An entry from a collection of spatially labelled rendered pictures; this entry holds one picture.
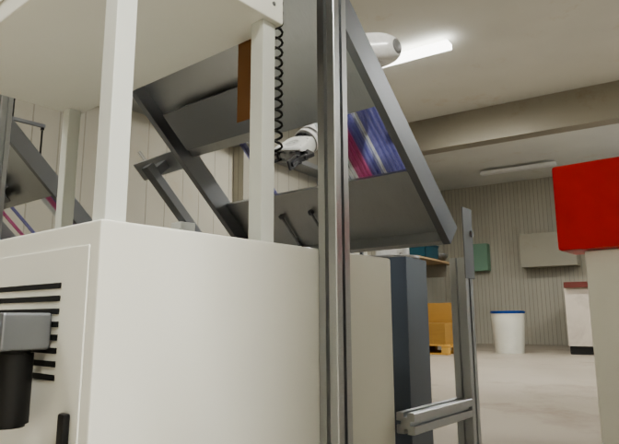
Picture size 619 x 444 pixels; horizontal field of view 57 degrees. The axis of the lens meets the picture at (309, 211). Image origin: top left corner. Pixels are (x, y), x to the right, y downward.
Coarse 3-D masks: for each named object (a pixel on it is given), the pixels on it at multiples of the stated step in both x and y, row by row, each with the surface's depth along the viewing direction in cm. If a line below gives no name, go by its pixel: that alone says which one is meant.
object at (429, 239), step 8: (432, 232) 144; (352, 240) 160; (360, 240) 158; (368, 240) 156; (376, 240) 154; (384, 240) 152; (392, 240) 150; (400, 240) 149; (408, 240) 147; (416, 240) 145; (424, 240) 143; (432, 240) 142; (440, 240) 140; (352, 248) 157; (360, 248) 155; (368, 248) 153; (376, 248) 152; (384, 248) 150; (392, 248) 149; (400, 248) 148
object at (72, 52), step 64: (0, 0) 98; (64, 0) 91; (128, 0) 76; (192, 0) 91; (256, 0) 94; (0, 64) 114; (64, 64) 114; (128, 64) 75; (256, 64) 96; (64, 128) 138; (128, 128) 74; (256, 128) 94; (64, 192) 134; (256, 192) 92; (64, 256) 72; (0, 320) 67; (64, 320) 70; (0, 384) 67; (64, 384) 68
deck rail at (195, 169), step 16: (144, 96) 157; (144, 112) 159; (160, 112) 161; (160, 128) 160; (176, 144) 164; (192, 160) 167; (192, 176) 167; (208, 176) 172; (208, 192) 171; (224, 208) 175; (224, 224) 176
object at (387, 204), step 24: (288, 192) 160; (312, 192) 155; (360, 192) 147; (384, 192) 143; (408, 192) 140; (240, 216) 176; (288, 216) 166; (360, 216) 153; (384, 216) 149; (408, 216) 145; (288, 240) 173; (312, 240) 168
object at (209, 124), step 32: (288, 0) 121; (288, 32) 126; (192, 64) 145; (224, 64) 140; (288, 64) 131; (352, 64) 124; (160, 96) 157; (192, 96) 152; (224, 96) 141; (288, 96) 137; (352, 96) 129; (192, 128) 154; (224, 128) 149; (288, 128) 144
